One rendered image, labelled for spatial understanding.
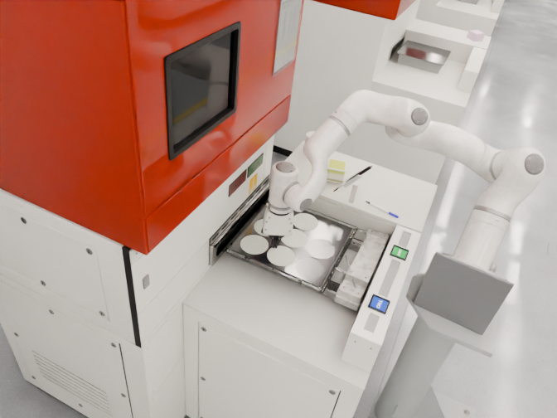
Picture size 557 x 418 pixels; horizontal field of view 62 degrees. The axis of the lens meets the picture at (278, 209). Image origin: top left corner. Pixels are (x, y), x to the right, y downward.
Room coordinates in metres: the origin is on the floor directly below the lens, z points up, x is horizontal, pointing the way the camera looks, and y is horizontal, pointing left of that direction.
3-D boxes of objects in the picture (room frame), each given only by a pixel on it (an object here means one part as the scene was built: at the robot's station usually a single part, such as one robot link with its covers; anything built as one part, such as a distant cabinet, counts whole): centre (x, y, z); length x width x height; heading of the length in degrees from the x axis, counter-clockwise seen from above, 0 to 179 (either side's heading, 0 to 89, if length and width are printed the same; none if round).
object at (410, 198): (1.59, -0.30, 0.89); 0.62 x 0.35 x 0.14; 69
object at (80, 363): (1.28, 0.52, 0.41); 0.82 x 0.71 x 0.82; 159
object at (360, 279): (1.11, -0.30, 0.89); 0.08 x 0.03 x 0.03; 69
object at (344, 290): (1.04, -0.27, 0.89); 0.08 x 0.03 x 0.03; 69
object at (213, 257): (1.32, 0.13, 0.89); 0.44 x 0.02 x 0.10; 159
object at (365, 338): (1.07, -0.39, 0.89); 0.55 x 0.09 x 0.14; 159
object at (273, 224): (1.20, 0.00, 1.03); 0.10 x 0.07 x 0.11; 97
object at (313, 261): (1.26, -0.07, 0.90); 0.34 x 0.34 x 0.01; 70
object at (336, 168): (1.58, -0.21, 1.00); 0.07 x 0.07 x 0.07; 85
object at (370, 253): (1.18, -0.33, 0.87); 0.36 x 0.08 x 0.03; 159
